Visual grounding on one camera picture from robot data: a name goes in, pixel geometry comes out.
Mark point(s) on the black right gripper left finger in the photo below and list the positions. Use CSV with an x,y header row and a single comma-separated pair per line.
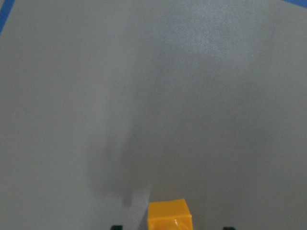
x,y
116,227

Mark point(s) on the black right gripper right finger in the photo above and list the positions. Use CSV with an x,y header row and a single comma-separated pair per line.
x,y
228,228

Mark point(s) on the orange toy block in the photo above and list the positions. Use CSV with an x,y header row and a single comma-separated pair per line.
x,y
169,215

